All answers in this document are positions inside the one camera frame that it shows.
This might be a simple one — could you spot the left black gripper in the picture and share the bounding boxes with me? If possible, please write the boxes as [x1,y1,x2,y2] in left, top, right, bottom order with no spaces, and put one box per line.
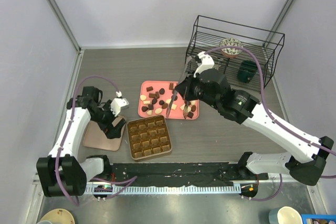
[91,100,125,139]

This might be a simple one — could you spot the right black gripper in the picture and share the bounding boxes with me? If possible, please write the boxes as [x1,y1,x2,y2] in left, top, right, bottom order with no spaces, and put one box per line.
[176,70,220,110]

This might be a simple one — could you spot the metal tongs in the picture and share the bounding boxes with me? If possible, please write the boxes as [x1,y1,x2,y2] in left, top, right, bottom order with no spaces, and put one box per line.
[166,56,192,119]

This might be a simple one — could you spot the gold chocolate box with tray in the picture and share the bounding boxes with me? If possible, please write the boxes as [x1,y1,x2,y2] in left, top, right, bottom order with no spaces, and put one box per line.
[127,115,172,161]

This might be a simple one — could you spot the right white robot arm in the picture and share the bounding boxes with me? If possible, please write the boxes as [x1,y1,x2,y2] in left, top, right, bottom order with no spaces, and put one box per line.
[174,68,334,186]

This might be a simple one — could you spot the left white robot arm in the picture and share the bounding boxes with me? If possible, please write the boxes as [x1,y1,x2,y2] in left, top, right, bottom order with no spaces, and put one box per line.
[36,92,129,197]

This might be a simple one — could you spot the dark heart chocolate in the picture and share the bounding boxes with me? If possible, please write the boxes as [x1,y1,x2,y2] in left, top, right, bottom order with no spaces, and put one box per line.
[142,106,149,112]

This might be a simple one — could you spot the white oval chocolate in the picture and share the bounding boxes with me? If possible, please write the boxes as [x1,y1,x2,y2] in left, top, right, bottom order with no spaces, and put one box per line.
[154,108,162,114]

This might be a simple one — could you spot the rose gold tin lid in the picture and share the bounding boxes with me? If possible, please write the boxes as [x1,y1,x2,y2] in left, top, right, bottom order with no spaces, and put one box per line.
[82,121,125,152]

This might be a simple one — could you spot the floral ceramic bowl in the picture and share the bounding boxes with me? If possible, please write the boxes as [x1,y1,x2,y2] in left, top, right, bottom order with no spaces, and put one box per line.
[219,38,243,58]

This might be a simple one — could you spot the dark green mug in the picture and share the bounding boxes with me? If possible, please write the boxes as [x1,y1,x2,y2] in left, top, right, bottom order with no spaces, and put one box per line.
[237,60,258,83]

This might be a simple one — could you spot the pink plastic tray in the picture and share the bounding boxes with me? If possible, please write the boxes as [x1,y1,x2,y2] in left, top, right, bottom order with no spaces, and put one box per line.
[138,80,199,120]

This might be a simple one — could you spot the beige plate bottom left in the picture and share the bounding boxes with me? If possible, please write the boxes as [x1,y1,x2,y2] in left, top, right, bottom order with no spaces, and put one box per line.
[38,208,75,224]

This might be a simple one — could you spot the white bowl bottom right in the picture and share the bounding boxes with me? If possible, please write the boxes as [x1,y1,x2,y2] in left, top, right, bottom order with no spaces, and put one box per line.
[268,206,303,224]

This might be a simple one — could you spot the blue box corner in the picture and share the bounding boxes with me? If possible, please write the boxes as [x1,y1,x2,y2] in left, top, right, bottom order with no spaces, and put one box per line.
[301,214,336,224]

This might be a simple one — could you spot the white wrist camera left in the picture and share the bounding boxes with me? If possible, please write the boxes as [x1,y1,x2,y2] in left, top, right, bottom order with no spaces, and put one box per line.
[110,91,129,116]

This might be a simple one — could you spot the black wire rack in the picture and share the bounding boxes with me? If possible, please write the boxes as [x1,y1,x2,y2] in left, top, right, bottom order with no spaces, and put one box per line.
[186,15,285,92]

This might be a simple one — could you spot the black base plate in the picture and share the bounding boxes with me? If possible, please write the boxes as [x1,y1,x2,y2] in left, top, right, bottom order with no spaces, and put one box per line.
[111,162,269,187]

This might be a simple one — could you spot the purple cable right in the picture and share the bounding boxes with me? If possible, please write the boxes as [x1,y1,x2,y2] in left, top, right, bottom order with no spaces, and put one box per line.
[207,46,336,200]

